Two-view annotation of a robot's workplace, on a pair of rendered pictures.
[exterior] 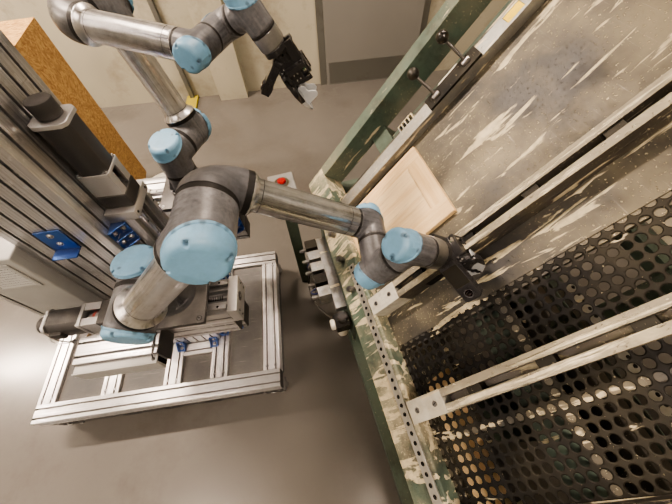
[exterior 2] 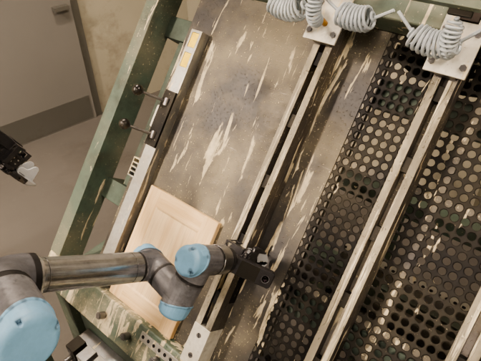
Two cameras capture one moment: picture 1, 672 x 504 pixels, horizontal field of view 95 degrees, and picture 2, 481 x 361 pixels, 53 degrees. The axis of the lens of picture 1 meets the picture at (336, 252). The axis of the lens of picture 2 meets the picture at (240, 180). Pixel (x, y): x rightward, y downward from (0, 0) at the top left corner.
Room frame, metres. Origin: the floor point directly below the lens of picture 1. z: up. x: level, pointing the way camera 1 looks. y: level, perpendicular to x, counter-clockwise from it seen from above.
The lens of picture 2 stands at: (-0.33, 0.22, 2.21)
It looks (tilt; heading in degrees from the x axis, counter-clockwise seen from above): 37 degrees down; 324
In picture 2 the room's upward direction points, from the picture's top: 2 degrees counter-clockwise
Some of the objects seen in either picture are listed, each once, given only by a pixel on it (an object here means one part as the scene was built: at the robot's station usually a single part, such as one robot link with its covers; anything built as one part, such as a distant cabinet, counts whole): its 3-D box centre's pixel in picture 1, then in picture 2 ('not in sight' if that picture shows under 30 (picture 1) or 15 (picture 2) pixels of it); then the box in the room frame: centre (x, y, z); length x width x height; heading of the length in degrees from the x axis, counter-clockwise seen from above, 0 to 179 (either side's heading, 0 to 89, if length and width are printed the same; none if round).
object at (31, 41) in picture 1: (69, 143); not in sight; (1.87, 1.79, 0.63); 0.50 x 0.42 x 1.25; 11
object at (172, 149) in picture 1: (171, 152); not in sight; (0.96, 0.58, 1.20); 0.13 x 0.12 x 0.14; 159
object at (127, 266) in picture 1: (143, 271); not in sight; (0.45, 0.54, 1.20); 0.13 x 0.12 x 0.14; 3
